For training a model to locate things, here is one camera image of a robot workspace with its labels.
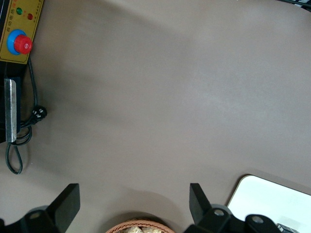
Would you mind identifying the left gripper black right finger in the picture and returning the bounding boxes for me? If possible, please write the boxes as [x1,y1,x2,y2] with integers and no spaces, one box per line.
[184,183,246,233]

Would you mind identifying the black power cable with plug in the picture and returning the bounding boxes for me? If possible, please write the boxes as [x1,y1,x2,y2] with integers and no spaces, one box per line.
[5,59,48,175]

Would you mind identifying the round wicker snack basket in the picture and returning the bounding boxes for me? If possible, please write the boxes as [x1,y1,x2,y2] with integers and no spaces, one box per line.
[105,218,176,233]

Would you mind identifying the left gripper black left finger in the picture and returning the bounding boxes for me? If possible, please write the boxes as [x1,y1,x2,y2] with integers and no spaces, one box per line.
[0,183,81,233]

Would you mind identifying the cream plastic tray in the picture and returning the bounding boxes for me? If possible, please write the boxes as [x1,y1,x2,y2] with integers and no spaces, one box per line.
[226,174,311,233]

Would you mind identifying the yellow panel control box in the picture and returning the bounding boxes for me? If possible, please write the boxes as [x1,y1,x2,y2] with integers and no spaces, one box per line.
[0,0,45,144]

